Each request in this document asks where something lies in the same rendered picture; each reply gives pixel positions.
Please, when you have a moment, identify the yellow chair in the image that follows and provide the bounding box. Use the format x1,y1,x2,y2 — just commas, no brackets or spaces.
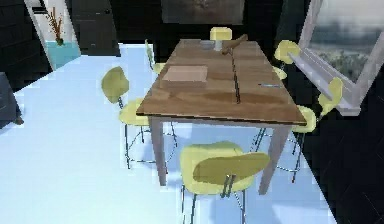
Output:
179,140,271,224
100,65,178,170
271,39,302,81
144,38,167,76
249,77,344,184
209,26,233,42

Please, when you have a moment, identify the brown wooden baseball bat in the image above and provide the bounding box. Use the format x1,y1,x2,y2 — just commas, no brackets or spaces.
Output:
220,33,250,56

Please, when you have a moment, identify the white framed window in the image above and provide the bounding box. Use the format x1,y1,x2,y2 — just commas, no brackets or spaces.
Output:
288,0,384,117

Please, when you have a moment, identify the dark grey armchair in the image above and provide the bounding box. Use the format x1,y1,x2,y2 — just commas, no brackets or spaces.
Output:
0,71,25,130

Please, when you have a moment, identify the dark framed wall picture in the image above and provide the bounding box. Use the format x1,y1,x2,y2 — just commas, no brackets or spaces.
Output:
160,0,246,26

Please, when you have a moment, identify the orange house plant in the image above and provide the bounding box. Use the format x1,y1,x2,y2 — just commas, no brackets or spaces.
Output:
46,6,65,47

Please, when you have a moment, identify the brown wooden dining table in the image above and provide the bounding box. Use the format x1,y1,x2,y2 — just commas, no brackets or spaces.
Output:
135,37,308,196

